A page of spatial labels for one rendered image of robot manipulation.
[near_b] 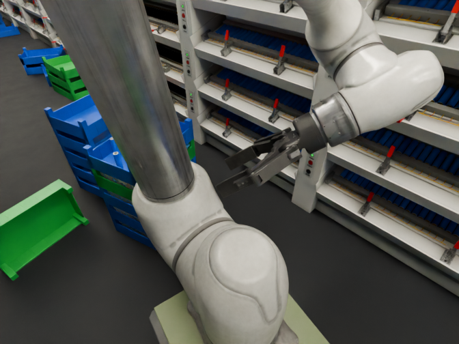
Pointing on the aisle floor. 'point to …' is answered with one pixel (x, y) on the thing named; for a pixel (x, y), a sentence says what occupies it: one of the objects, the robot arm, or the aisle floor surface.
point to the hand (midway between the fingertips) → (228, 174)
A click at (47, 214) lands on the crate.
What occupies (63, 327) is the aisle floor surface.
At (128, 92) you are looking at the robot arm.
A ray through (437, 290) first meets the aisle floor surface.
